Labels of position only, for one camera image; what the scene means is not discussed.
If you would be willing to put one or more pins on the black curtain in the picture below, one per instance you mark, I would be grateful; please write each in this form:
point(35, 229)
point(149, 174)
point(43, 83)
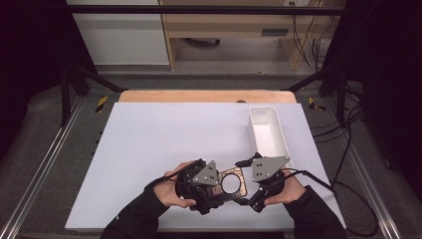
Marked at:
point(388, 83)
point(30, 59)

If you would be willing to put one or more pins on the grey rectangular panel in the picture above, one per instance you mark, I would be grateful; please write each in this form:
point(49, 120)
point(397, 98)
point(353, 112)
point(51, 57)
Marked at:
point(274, 32)

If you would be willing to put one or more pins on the person's left hand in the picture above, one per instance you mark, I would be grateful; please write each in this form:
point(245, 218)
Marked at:
point(166, 192)

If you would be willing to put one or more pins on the black frame crossbar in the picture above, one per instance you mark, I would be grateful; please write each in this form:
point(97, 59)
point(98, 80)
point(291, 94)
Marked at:
point(199, 10)

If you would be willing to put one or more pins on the black frame stand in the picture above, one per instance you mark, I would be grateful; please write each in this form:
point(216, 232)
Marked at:
point(64, 99)
point(340, 96)

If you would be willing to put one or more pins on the yellow black tape strip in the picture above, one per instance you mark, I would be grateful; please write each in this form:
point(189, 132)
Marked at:
point(101, 104)
point(313, 104)

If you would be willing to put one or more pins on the white cabinet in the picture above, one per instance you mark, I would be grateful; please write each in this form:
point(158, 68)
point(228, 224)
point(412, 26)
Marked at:
point(122, 36)

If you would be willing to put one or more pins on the white plastic bin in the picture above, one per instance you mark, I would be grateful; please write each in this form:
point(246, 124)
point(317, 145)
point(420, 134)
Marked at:
point(267, 132)

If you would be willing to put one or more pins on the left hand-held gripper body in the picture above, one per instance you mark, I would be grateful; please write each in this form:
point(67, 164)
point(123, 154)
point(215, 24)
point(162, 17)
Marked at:
point(195, 191)

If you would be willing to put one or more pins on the wooden desk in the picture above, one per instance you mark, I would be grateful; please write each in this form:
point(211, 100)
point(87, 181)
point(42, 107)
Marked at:
point(229, 23)

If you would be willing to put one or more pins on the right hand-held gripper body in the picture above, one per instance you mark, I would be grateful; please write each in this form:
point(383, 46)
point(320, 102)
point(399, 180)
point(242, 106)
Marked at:
point(267, 169)

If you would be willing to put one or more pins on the patterned dark phone case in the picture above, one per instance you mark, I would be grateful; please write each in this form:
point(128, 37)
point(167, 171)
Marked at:
point(234, 171)

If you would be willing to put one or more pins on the person's right hand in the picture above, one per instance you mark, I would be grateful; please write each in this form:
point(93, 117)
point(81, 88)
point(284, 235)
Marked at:
point(290, 194)

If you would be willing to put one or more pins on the aluminium rail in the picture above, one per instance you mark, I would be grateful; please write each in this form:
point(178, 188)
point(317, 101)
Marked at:
point(43, 162)
point(375, 199)

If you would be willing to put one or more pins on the white table mat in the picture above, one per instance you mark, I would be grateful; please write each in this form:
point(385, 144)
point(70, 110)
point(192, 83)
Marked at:
point(149, 139)

